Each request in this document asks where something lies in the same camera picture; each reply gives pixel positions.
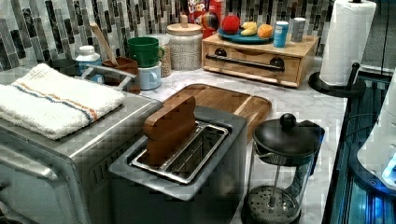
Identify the wooden drawer box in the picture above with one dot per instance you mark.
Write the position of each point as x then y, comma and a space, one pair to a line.
281, 66

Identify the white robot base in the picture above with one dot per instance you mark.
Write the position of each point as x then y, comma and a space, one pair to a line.
374, 162

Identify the wooden toast slice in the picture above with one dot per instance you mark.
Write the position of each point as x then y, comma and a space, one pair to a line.
168, 127

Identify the wooden cutting board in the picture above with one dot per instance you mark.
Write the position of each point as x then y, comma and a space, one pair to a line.
254, 109

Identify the light blue mug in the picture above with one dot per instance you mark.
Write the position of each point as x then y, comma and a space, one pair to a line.
150, 77

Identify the glass jar with grains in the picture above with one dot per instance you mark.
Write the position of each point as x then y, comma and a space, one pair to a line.
164, 41

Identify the silver two-slot toaster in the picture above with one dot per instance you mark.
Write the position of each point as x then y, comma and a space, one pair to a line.
202, 184

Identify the ceramic jar wooden lid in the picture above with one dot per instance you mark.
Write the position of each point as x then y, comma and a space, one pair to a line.
185, 45

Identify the green mug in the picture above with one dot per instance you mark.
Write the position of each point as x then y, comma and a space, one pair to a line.
146, 50

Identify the brown utensil holder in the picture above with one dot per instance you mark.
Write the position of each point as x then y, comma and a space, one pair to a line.
126, 65

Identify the blue plate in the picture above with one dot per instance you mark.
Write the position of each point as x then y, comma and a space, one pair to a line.
241, 39

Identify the red toy apple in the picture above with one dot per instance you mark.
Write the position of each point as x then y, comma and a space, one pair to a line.
230, 24

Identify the glass french press black lid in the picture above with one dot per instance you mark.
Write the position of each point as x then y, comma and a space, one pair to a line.
284, 154

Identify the yellow toy banana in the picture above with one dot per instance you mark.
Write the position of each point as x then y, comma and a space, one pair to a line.
249, 28

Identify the red cereal box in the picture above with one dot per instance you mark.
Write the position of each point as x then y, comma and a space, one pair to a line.
206, 13

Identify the orange toy fruit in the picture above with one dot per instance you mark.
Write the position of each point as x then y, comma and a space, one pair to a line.
265, 31

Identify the blue can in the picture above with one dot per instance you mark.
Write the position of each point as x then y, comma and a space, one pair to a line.
280, 34

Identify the white blue bottle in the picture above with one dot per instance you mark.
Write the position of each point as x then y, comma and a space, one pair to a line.
87, 55

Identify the grey can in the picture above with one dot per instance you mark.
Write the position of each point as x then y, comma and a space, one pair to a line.
297, 30

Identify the wooden spoon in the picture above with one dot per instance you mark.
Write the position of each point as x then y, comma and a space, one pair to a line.
102, 41

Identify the black pot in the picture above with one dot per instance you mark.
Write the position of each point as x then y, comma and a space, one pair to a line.
65, 66

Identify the silver toaster oven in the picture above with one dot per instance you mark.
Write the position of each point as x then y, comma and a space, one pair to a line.
66, 181

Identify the white striped folded towel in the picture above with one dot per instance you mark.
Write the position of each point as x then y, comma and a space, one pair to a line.
48, 102

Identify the black paper towel holder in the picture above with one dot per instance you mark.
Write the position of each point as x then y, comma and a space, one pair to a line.
353, 88

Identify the white paper towel roll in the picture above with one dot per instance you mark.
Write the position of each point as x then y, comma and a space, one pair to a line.
347, 37

